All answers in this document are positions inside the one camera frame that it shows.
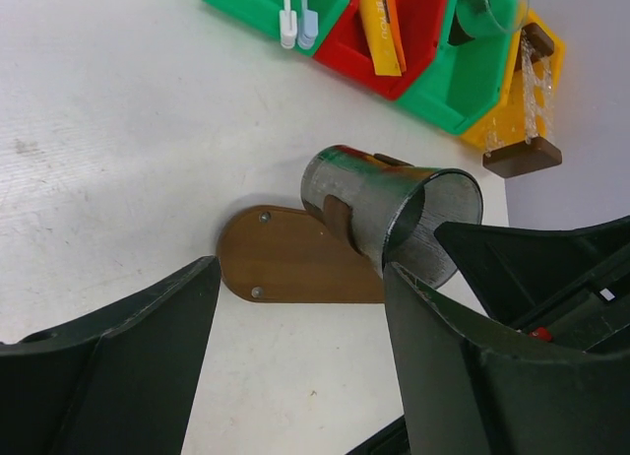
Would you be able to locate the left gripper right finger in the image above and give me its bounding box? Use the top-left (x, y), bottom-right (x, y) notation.
top-left (384, 218), bottom-right (629, 454)

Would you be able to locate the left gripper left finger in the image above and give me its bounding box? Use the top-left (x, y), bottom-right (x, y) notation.
top-left (1, 256), bottom-right (221, 454)

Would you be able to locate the clear acrylic toothbrush rack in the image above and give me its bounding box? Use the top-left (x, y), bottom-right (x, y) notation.
top-left (482, 22), bottom-right (565, 178)

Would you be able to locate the grey glass cup with holder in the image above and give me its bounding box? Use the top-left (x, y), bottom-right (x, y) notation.
top-left (300, 145), bottom-right (483, 289)

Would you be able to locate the brown oval wooden tray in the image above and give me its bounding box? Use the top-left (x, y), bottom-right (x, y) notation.
top-left (217, 205), bottom-right (385, 304)

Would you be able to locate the white toothbrush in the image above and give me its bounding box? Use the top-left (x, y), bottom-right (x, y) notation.
top-left (279, 0), bottom-right (297, 49)

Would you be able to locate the light blue toothbrush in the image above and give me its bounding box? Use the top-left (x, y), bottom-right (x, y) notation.
top-left (297, 0), bottom-right (319, 50)

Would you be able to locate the yellow toothpaste tube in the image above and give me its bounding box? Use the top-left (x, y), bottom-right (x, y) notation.
top-left (359, 0), bottom-right (400, 77)

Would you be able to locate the orange toothpaste tube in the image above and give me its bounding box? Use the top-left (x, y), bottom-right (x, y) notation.
top-left (383, 0), bottom-right (407, 76)

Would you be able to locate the yellow bin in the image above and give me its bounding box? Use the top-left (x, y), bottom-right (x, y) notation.
top-left (460, 9), bottom-right (566, 154)

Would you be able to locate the green bin with cups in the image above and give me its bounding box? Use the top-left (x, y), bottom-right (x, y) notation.
top-left (396, 0), bottom-right (514, 135)

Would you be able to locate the clear glass cup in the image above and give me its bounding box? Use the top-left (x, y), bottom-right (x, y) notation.
top-left (455, 0), bottom-right (530, 39)

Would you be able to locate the red bin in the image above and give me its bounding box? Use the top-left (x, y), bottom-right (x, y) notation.
top-left (314, 0), bottom-right (456, 100)

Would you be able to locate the green bin with toothbrushes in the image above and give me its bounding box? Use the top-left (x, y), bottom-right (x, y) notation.
top-left (202, 0), bottom-right (350, 57)

